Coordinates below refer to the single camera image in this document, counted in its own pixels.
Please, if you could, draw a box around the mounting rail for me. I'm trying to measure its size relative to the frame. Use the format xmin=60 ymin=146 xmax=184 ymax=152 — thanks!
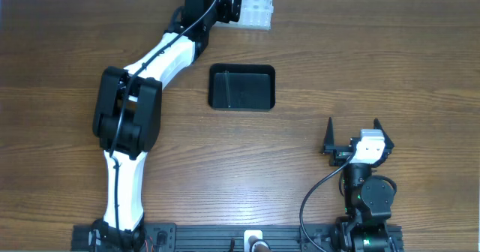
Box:
xmin=70 ymin=221 xmax=405 ymax=252

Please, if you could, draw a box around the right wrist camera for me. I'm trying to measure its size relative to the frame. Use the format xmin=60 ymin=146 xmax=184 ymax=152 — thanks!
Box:
xmin=352 ymin=128 xmax=387 ymax=166

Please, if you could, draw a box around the black tray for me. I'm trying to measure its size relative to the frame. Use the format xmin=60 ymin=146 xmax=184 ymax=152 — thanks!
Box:
xmin=207 ymin=63 xmax=277 ymax=113

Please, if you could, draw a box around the white test tube rack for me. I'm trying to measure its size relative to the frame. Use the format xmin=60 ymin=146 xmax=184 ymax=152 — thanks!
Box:
xmin=212 ymin=0 xmax=275 ymax=32

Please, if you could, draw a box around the clear test tube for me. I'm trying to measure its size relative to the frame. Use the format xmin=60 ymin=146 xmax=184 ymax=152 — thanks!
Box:
xmin=223 ymin=70 xmax=232 ymax=109

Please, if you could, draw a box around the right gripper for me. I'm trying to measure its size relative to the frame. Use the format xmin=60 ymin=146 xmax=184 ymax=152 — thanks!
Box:
xmin=320 ymin=116 xmax=395 ymax=167

